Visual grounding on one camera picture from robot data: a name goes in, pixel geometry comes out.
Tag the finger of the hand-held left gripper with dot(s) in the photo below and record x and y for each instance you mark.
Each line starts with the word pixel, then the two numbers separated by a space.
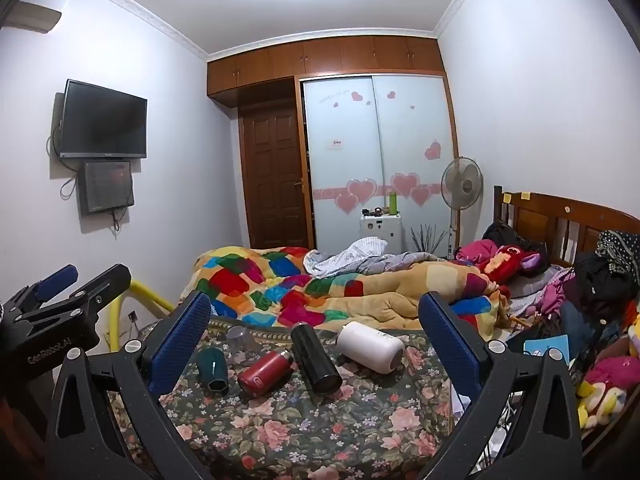
pixel 102 287
pixel 56 280

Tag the brown wooden door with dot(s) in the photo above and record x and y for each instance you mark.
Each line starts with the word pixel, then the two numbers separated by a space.
pixel 272 175

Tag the small wall monitor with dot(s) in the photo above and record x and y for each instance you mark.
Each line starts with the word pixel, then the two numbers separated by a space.
pixel 106 187

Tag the clear glass cup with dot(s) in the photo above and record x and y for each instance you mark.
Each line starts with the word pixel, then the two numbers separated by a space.
pixel 239 339

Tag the air conditioner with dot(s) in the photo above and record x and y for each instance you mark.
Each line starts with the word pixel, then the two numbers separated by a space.
pixel 32 17

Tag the bundle of dry sticks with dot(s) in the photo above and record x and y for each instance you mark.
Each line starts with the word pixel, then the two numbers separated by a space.
pixel 427 240

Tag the red plush toy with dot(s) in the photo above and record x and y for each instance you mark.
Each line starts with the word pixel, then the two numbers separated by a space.
pixel 510 259

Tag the pink garment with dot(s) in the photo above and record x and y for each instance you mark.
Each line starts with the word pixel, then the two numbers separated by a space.
pixel 472 251

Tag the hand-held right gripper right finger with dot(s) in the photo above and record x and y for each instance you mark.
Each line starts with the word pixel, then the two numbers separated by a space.
pixel 450 341

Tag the black patterned scarf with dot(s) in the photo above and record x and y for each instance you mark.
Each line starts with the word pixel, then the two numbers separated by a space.
pixel 617 247

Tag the wall television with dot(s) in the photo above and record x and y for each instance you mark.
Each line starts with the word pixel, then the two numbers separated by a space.
pixel 102 120

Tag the wooden bed headboard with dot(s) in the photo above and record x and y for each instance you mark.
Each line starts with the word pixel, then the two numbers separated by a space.
pixel 560 220

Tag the standing fan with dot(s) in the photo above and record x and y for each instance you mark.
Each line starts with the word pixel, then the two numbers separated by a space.
pixel 461 179

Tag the floral cloth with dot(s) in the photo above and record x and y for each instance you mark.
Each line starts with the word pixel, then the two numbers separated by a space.
pixel 310 435

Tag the dark green cup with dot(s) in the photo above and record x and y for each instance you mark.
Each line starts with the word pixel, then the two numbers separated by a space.
pixel 211 369

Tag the wooden wardrobe with glass doors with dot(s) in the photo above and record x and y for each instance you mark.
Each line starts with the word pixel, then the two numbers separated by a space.
pixel 350 160

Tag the black clothing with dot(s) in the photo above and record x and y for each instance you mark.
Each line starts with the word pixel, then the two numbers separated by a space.
pixel 500 234

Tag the yellow and pink plush toy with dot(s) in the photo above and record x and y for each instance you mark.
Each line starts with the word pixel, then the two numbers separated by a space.
pixel 607 390

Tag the green bottle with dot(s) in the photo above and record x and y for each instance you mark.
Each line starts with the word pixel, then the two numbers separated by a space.
pixel 393 203

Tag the colourful patchwork blanket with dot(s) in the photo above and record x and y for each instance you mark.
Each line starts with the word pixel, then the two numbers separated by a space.
pixel 300 290

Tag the grey striped sheet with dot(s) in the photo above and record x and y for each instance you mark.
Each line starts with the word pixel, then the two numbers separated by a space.
pixel 350 257

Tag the black bag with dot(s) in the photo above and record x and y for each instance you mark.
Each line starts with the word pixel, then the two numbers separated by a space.
pixel 602 280

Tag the white bottle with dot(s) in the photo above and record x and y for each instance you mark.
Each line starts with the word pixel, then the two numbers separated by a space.
pixel 369 346

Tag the small white cabinet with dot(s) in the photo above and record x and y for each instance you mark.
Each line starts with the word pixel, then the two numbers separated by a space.
pixel 381 227

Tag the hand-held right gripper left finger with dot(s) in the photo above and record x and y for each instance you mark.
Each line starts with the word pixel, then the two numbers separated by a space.
pixel 179 341

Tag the red thermos bottle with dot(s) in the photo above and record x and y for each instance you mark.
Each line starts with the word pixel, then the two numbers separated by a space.
pixel 265 372

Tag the black thermos bottle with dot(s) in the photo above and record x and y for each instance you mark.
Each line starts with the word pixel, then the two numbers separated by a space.
pixel 315 360

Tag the blue paper box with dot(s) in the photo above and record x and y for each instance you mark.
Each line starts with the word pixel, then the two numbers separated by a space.
pixel 547 346

